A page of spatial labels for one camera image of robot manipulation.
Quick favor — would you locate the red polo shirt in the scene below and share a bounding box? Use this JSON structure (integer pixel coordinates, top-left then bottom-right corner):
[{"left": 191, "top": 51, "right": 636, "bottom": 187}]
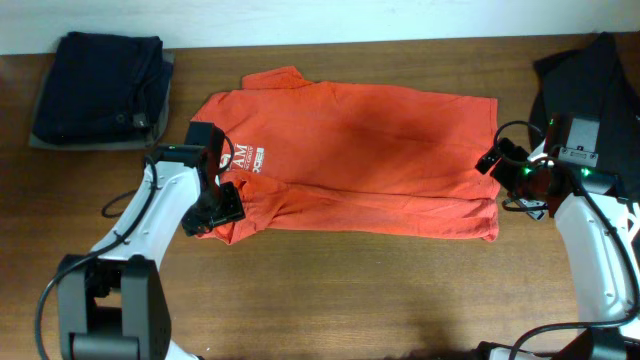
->
[{"left": 195, "top": 66, "right": 500, "bottom": 244}]

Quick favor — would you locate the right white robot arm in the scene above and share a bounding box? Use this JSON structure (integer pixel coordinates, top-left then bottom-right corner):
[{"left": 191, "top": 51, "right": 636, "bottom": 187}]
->
[{"left": 476, "top": 138, "right": 639, "bottom": 359}]

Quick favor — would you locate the folded navy blue garment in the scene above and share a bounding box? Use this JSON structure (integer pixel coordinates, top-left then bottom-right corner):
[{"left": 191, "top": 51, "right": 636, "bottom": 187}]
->
[{"left": 35, "top": 32, "right": 164, "bottom": 144}]

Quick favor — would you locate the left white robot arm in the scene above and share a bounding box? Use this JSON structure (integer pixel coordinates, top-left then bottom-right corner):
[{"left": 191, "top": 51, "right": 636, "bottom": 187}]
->
[{"left": 48, "top": 139, "right": 245, "bottom": 359}]

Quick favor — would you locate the folded grey garment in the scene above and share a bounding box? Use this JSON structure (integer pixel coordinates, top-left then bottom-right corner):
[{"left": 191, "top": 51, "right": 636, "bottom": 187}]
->
[{"left": 28, "top": 50, "right": 175, "bottom": 152}]

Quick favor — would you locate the black printed t-shirt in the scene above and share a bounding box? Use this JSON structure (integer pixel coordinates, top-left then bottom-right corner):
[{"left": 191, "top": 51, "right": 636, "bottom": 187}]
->
[{"left": 529, "top": 33, "right": 639, "bottom": 202}]

